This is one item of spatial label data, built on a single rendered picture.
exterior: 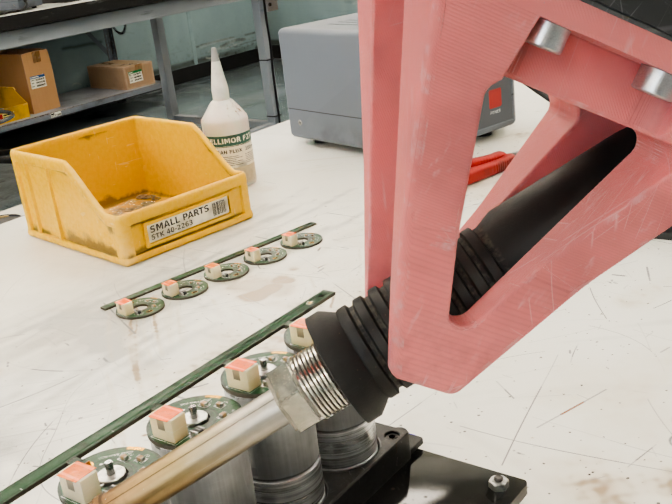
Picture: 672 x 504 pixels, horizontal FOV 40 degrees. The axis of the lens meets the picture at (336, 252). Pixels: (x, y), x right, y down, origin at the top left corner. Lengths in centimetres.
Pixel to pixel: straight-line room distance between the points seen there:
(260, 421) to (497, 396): 19
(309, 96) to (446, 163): 60
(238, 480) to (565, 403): 15
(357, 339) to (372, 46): 6
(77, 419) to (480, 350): 24
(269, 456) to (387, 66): 12
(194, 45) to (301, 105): 539
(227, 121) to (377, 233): 47
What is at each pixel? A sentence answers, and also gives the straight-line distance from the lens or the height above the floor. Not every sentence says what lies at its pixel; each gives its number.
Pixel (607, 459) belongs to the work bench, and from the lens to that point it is 33.
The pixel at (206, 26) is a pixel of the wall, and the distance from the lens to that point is 622.
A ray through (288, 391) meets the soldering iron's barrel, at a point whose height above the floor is 84.
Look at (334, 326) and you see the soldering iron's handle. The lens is 18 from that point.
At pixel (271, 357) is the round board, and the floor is 81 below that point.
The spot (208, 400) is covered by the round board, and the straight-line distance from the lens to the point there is 25.
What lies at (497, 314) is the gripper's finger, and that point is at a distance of 17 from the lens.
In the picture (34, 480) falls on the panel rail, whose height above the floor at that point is 81.
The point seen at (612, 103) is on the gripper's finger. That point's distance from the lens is 16.
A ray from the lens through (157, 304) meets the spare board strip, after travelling 48.
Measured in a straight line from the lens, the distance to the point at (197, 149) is 62.
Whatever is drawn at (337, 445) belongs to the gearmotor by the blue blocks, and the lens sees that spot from 28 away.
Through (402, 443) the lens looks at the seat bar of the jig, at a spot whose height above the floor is 77.
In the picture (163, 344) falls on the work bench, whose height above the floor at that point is 75.
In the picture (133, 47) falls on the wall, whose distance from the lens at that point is 582.
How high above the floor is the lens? 93
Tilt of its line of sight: 20 degrees down
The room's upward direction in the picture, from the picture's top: 7 degrees counter-clockwise
